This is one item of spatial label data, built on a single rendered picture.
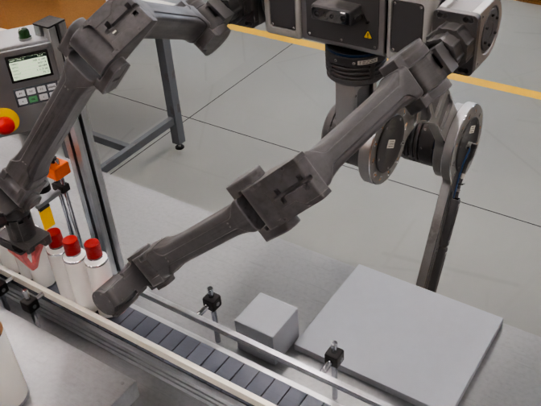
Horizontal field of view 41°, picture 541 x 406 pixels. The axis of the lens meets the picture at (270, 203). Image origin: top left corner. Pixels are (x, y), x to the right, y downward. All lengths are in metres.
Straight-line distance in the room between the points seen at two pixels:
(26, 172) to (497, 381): 1.03
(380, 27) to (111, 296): 0.74
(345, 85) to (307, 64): 3.00
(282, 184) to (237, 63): 3.64
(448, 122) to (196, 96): 2.50
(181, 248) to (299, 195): 0.31
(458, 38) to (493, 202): 2.13
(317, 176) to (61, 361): 0.79
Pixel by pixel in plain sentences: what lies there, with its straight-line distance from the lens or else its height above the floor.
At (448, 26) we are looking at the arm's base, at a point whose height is 1.49.
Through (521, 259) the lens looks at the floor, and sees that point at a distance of 3.17.
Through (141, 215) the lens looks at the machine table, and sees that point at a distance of 2.05.
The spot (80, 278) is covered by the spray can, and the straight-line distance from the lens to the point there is 1.64.
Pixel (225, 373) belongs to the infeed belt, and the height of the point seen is 0.88.
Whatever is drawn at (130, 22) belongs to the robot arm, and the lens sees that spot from 1.23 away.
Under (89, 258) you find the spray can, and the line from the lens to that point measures 1.59.
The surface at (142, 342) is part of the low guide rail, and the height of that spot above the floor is 0.91.
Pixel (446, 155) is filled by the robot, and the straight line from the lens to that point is 2.09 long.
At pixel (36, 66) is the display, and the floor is 1.43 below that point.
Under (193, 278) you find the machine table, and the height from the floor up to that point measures 0.83.
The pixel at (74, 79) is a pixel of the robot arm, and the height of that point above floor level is 1.50.
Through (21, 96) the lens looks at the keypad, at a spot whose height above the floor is 1.37.
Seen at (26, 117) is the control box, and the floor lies 1.32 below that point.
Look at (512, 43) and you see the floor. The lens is 4.93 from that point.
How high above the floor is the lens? 2.05
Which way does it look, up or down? 37 degrees down
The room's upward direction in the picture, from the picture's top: 4 degrees counter-clockwise
